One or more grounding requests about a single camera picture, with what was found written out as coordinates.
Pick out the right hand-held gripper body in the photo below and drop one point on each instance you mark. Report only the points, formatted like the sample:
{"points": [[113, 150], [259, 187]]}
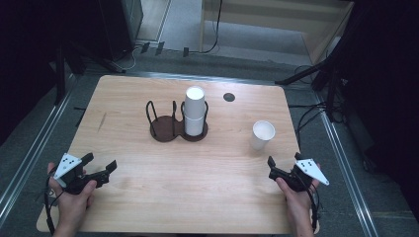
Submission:
{"points": [[311, 169]]}

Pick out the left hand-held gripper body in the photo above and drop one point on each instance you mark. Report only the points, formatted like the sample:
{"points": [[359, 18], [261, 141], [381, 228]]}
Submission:
{"points": [[67, 164]]}

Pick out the white paper cup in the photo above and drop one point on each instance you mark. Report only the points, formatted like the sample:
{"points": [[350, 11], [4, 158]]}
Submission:
{"points": [[194, 102], [193, 126], [262, 140]]}

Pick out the dark double cup holder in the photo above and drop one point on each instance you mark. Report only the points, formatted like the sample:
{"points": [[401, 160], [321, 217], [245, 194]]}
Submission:
{"points": [[163, 130]]}

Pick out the person's right hand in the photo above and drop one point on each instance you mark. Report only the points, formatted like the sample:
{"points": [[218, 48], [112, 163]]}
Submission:
{"points": [[299, 204]]}

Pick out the person's left hand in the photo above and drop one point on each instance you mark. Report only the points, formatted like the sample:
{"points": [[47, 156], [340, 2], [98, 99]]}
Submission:
{"points": [[72, 207]]}

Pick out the black tripod stand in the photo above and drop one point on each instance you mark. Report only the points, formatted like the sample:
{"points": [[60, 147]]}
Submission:
{"points": [[332, 85]]}

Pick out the dark round table grommet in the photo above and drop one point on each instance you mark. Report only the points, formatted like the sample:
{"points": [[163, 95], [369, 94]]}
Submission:
{"points": [[229, 97]]}

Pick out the black metal stand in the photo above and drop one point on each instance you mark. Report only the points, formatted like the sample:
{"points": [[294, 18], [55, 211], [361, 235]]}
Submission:
{"points": [[60, 72]]}

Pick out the dark cabinet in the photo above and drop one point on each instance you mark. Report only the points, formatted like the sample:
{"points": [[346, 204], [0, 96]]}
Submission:
{"points": [[120, 26]]}

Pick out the metal floor rail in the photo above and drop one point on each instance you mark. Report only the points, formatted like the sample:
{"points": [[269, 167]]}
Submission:
{"points": [[33, 141], [349, 177]]}

